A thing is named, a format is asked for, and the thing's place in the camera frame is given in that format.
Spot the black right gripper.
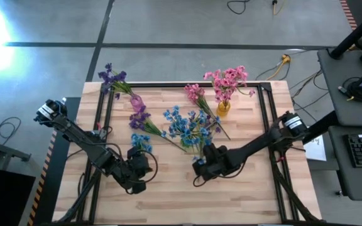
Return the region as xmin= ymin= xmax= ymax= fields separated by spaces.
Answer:
xmin=193 ymin=143 xmax=232 ymax=180

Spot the yellow cable with plug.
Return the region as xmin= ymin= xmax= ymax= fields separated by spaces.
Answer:
xmin=271 ymin=0 xmax=287 ymax=16

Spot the purple glass vase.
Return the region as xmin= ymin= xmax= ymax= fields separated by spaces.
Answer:
xmin=129 ymin=94 xmax=146 ymax=112

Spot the black floor mat hazard edge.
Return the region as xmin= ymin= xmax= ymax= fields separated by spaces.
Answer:
xmin=26 ymin=96 xmax=84 ymax=226
xmin=339 ymin=0 xmax=362 ymax=31

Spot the black coiled cable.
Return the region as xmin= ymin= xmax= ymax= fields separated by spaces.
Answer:
xmin=341 ymin=77 xmax=362 ymax=103

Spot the gray metal stand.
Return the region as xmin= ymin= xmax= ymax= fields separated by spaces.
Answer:
xmin=0 ymin=125 xmax=33 ymax=172

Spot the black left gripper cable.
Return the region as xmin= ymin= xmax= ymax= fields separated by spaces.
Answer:
xmin=117 ymin=149 xmax=159 ymax=185

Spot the black floor cable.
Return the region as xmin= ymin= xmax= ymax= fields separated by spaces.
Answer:
xmin=0 ymin=116 xmax=22 ymax=146
xmin=290 ymin=69 xmax=330 ymax=111
xmin=226 ymin=0 xmax=251 ymax=16

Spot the purple artificial flower bunch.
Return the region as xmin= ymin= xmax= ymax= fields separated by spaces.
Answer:
xmin=128 ymin=105 xmax=187 ymax=153
xmin=97 ymin=62 xmax=138 ymax=101

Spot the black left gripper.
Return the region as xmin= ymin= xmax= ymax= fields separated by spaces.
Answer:
xmin=118 ymin=146 xmax=153 ymax=195

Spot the black diagonal pole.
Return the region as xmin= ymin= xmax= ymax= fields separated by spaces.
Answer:
xmin=302 ymin=109 xmax=339 ymax=145
xmin=329 ymin=4 xmax=362 ymax=60

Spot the yellow glass vase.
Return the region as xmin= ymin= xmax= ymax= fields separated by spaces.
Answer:
xmin=216 ymin=99 xmax=232 ymax=117

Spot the yellow power plug cable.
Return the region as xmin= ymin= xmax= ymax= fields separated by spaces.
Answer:
xmin=264 ymin=53 xmax=292 ymax=82

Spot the black box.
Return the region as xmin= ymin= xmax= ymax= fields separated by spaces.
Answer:
xmin=0 ymin=166 xmax=36 ymax=226

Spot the white paper sheet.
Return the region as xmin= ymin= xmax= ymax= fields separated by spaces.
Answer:
xmin=303 ymin=134 xmax=327 ymax=162

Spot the gray desk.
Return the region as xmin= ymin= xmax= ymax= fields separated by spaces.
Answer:
xmin=327 ymin=125 xmax=362 ymax=202
xmin=316 ymin=46 xmax=362 ymax=127

